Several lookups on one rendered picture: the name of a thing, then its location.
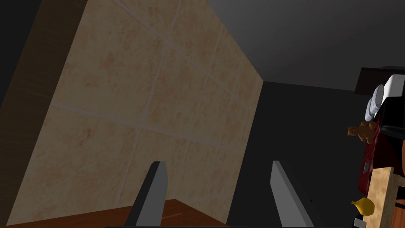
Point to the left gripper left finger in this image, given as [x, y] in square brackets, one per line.
[151, 199]

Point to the brown teddy bear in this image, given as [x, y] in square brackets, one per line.
[362, 131]

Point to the light wooden cutting board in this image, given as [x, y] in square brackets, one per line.
[381, 193]

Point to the brown wooden table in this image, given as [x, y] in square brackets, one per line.
[104, 218]

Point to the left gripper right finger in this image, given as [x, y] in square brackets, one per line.
[286, 202]

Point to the white plate stack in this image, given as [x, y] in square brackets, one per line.
[375, 103]

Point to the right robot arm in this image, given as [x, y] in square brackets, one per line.
[394, 104]

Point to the yellow pear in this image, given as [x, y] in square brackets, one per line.
[365, 205]

